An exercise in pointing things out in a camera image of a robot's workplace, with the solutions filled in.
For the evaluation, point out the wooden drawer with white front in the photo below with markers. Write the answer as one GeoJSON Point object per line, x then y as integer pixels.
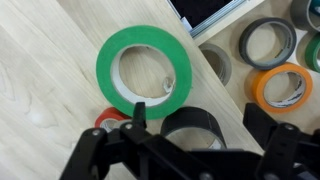
{"type": "Point", "coordinates": [233, 20]}

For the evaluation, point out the orange tape roll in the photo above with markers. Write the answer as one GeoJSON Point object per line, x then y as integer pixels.
{"type": "Point", "coordinates": [263, 83]}

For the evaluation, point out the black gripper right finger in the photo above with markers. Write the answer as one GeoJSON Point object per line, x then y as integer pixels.
{"type": "Point", "coordinates": [283, 146]}

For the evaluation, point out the teal green tape roll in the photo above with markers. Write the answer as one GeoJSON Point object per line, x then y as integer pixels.
{"type": "Point", "coordinates": [311, 53]}

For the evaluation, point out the black tape roll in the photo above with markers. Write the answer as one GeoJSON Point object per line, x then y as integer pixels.
{"type": "Point", "coordinates": [190, 116]}

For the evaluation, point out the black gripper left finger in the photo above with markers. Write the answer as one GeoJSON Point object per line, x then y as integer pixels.
{"type": "Point", "coordinates": [96, 150]}

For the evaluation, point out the green masking tape roll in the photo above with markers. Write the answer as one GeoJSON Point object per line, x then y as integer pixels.
{"type": "Point", "coordinates": [110, 56]}

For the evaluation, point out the light grey tape roll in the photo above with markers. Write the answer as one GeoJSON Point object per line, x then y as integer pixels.
{"type": "Point", "coordinates": [226, 63]}

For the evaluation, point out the dark grey tape roll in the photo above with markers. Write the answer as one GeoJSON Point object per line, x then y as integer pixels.
{"type": "Point", "coordinates": [245, 40]}

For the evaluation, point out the small red tape roll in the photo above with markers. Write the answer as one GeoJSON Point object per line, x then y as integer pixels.
{"type": "Point", "coordinates": [108, 115]}

